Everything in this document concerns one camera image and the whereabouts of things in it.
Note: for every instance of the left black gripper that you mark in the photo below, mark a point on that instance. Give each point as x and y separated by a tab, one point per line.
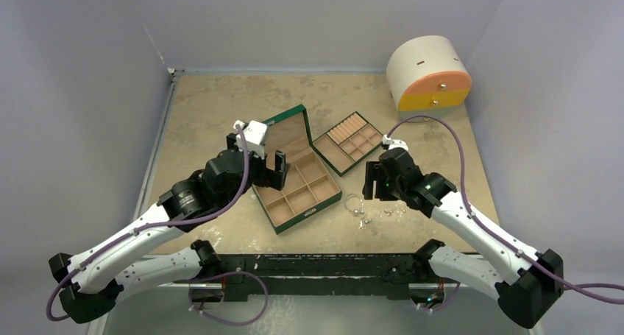
267	177

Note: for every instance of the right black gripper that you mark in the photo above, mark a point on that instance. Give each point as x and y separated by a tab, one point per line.
380	182

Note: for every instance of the green jewelry box with lid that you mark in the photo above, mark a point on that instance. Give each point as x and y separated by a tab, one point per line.
309	186

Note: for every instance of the small silver earrings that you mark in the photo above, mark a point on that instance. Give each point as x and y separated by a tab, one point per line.
364	223

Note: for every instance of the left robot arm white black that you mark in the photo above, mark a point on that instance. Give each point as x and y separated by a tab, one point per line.
91	283

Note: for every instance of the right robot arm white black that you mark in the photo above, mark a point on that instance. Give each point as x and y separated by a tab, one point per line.
524	282

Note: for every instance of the round drawer cabinet cream orange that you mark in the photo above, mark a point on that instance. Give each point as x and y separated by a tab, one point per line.
426	77

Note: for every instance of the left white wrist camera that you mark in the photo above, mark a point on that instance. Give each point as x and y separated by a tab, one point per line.
253	134

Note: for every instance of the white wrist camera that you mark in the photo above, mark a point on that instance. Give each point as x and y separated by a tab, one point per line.
388	143
253	134

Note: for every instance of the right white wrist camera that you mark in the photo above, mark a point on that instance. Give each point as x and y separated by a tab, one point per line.
388	143

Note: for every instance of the aluminium frame rail left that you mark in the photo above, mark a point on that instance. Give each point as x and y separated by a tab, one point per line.
146	186

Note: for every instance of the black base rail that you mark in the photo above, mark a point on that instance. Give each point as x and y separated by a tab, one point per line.
395	276

